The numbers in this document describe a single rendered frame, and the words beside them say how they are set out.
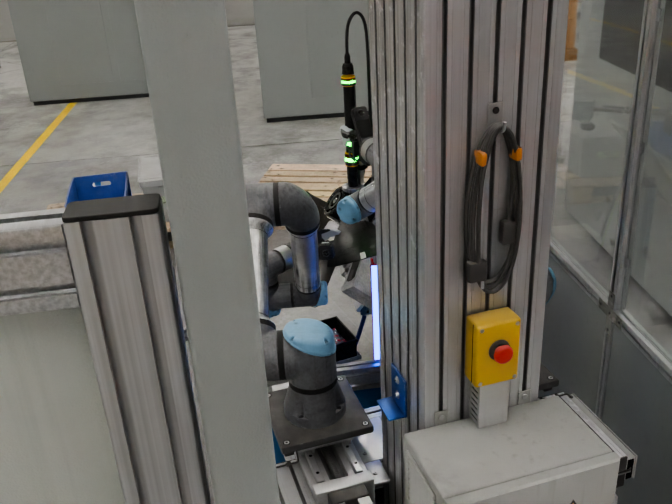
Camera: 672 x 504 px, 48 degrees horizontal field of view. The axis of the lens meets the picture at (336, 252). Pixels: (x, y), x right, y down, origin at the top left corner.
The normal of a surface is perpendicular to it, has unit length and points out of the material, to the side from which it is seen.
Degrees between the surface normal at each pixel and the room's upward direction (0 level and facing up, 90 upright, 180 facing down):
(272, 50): 90
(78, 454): 90
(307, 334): 8
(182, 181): 90
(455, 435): 0
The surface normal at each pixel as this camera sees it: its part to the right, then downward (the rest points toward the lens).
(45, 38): 0.10, 0.43
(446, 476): -0.05, -0.90
